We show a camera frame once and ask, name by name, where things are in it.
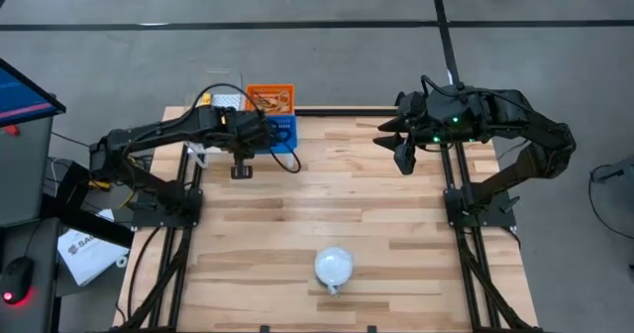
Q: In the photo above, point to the monitor with blue screen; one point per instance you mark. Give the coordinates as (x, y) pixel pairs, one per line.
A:
(20, 97)

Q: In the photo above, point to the orange plastic basket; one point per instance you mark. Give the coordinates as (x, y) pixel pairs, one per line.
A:
(252, 91)

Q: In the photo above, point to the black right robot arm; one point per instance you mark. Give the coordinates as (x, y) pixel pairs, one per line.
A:
(545, 144)

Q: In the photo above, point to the black desk mat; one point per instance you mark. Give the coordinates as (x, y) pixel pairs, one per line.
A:
(44, 298)

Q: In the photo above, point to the brass lamp with white bulb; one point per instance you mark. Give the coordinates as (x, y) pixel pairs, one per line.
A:
(334, 266)

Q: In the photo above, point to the black mouse with red light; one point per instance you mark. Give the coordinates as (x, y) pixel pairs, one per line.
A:
(17, 278)

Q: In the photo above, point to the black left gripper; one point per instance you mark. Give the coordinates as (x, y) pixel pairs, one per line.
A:
(247, 130)

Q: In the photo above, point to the clear plastic bin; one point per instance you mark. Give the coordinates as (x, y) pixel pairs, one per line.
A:
(195, 152)

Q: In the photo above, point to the yellow item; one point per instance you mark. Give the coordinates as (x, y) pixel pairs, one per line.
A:
(205, 99)

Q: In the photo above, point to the white paper booklet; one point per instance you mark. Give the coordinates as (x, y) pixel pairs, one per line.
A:
(94, 258)

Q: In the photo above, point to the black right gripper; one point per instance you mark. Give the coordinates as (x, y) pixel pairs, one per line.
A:
(451, 115)

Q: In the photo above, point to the tan rubber band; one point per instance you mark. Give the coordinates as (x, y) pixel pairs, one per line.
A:
(272, 104)

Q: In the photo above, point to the blue plastic basket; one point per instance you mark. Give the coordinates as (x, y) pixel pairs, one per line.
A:
(287, 125)

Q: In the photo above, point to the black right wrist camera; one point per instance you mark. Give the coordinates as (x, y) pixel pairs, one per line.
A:
(406, 159)

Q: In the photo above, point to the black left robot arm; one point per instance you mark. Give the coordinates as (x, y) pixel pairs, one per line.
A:
(148, 132)

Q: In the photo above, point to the black aluminium frame rails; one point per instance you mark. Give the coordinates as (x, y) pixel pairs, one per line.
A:
(475, 273)
(171, 273)

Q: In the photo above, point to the grey cabinet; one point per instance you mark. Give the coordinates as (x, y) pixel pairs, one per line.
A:
(25, 169)

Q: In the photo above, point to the black table edge rail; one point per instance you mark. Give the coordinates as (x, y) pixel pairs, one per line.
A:
(347, 111)

